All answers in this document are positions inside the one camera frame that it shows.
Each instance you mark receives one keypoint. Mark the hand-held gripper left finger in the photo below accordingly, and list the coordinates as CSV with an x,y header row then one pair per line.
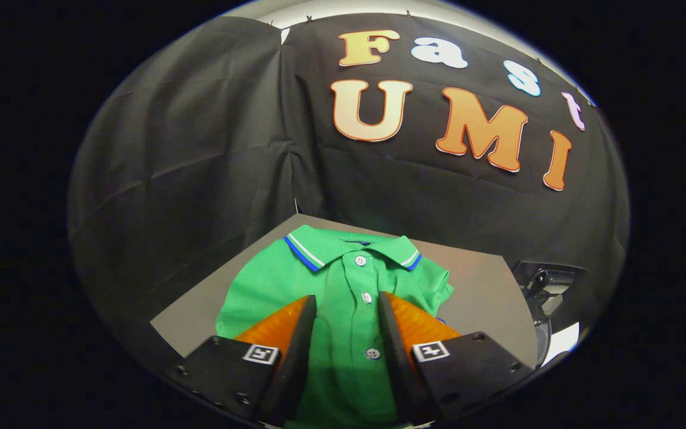
x,y
295,357

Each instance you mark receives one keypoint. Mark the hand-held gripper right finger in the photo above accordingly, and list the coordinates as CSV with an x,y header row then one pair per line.
x,y
396,357

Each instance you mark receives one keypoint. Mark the green polo shirt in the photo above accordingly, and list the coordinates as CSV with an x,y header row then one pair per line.
x,y
343,333

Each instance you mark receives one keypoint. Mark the grey side table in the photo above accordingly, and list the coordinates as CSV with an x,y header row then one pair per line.
x,y
486,298

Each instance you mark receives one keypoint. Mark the white flat board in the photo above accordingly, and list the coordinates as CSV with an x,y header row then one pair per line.
x,y
562,341

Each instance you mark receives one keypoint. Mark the black backdrop cloth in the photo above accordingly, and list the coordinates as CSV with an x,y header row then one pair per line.
x,y
200,149

